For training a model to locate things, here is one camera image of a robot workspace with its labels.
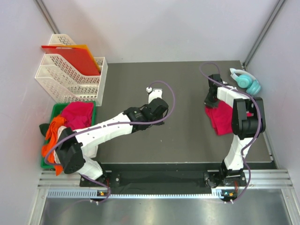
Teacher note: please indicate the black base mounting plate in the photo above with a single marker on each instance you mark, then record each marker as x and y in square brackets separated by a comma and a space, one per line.
[161, 178]

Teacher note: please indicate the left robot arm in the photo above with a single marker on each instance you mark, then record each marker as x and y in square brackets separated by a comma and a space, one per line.
[79, 147]

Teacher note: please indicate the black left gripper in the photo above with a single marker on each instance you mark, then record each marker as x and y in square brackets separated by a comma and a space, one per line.
[159, 123]

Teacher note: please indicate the red t-shirt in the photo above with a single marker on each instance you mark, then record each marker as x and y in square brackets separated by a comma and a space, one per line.
[78, 115]
[220, 119]

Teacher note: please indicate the teal white headphones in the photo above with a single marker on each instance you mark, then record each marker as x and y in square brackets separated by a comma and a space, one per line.
[246, 81]

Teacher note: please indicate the white t-shirt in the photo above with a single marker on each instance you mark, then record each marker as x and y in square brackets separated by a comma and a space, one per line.
[60, 130]

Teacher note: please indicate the red t-shirt in bin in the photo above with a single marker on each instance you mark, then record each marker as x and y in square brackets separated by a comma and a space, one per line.
[78, 115]

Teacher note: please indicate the green plastic bin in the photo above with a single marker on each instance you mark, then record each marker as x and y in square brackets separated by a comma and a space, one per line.
[57, 109]

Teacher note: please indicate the dark green cloth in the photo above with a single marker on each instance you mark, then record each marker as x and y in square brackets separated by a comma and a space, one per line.
[44, 128]

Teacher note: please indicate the red orange folder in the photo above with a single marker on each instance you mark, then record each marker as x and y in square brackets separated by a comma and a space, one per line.
[79, 56]

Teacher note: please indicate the orange t-shirt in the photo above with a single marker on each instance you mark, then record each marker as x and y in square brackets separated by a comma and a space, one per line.
[52, 137]

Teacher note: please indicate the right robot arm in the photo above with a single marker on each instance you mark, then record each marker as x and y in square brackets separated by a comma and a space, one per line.
[231, 168]

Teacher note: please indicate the slotted cable duct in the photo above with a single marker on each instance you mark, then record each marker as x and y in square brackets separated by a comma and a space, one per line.
[97, 194]

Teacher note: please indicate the white perforated file rack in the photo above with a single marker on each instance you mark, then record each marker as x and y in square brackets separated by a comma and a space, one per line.
[64, 83]

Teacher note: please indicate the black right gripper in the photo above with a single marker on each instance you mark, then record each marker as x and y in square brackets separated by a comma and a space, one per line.
[207, 102]

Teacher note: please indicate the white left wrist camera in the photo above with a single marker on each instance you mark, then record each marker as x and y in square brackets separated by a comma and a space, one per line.
[153, 93]

